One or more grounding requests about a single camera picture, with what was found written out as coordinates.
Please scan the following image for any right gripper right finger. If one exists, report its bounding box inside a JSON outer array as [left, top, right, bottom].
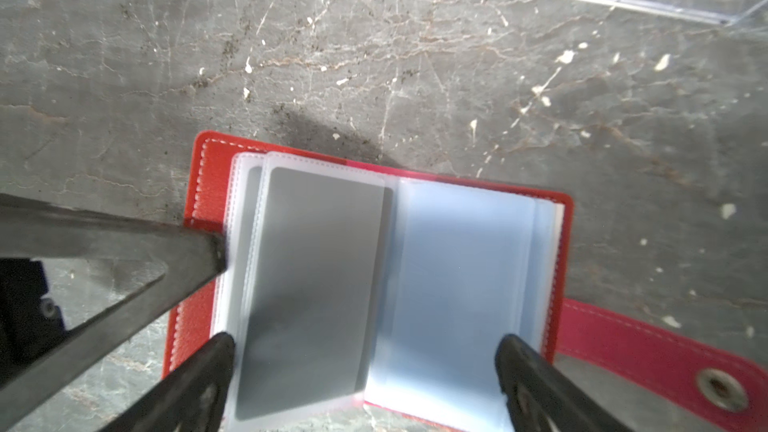
[[494, 334, 628, 431]]

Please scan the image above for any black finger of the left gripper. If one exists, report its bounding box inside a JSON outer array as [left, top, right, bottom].
[[1, 195, 227, 429]]

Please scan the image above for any red card holder wallet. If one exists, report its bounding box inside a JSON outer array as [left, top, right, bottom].
[[184, 131, 767, 431]]

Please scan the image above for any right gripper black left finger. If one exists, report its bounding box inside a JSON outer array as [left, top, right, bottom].
[[102, 332, 235, 431]]

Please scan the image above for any grey credit card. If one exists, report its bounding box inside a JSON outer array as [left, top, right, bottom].
[[232, 157, 393, 431]]

